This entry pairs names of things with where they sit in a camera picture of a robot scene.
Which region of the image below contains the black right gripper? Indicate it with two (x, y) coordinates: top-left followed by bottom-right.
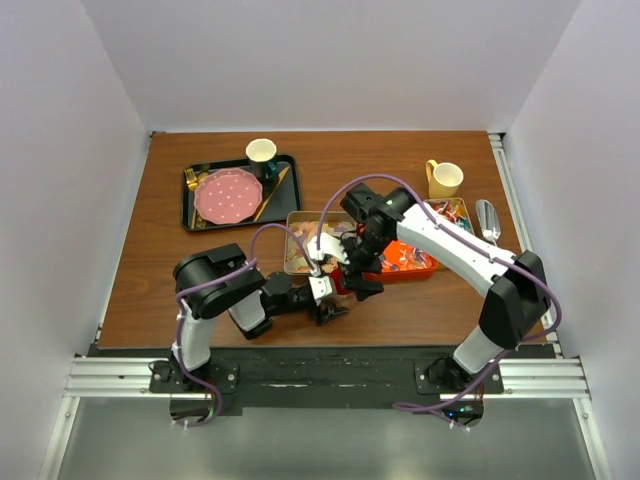
(330, 229), (392, 303)

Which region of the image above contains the red jar lid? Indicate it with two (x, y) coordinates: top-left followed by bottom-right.
(330, 269), (352, 296)

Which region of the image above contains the orange tin of lollipops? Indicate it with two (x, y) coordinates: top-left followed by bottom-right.
(364, 241), (439, 283)

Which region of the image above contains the brown tin of gummies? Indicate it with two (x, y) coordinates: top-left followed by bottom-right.
(283, 211), (356, 275)

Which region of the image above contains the gold tin of lollipops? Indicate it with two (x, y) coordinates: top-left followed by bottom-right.
(425, 197), (475, 235)

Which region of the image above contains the clear glass jar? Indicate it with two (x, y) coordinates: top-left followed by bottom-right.
(334, 293), (357, 308)

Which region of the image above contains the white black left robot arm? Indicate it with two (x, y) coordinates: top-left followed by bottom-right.
(170, 243), (349, 392)

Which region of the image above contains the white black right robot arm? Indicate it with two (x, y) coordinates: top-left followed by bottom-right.
(340, 182), (552, 393)

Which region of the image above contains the gold knife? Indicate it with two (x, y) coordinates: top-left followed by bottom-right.
(253, 166), (290, 222)

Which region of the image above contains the yellow mug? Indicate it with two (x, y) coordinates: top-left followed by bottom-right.
(425, 159), (464, 199)

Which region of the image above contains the pink polka dot plate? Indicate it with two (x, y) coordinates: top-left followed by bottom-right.
(194, 168), (263, 225)

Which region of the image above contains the dark green white mug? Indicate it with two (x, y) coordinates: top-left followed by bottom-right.
(245, 138), (278, 182)

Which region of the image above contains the black rectangular tray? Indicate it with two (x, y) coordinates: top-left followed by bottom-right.
(179, 153), (305, 233)

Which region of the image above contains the gold spoon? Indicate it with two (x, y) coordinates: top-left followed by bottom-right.
(196, 172), (209, 187)

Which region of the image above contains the gold fork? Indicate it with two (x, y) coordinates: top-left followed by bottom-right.
(183, 168), (201, 230)

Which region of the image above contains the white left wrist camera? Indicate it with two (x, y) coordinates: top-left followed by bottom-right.
(309, 274), (336, 305)

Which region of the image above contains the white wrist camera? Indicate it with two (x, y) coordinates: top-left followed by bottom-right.
(307, 232), (349, 265)
(309, 274), (336, 305)

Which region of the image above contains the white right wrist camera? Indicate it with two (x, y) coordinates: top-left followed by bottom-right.
(307, 232), (349, 265)

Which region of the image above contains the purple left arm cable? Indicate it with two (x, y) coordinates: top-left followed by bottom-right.
(172, 223), (321, 428)

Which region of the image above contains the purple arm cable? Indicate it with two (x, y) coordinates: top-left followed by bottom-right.
(172, 223), (321, 428)
(314, 173), (564, 429)

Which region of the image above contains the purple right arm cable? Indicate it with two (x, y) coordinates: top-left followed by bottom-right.
(314, 173), (564, 429)

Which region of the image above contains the aluminium frame rail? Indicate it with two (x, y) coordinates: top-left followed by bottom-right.
(63, 357), (591, 399)

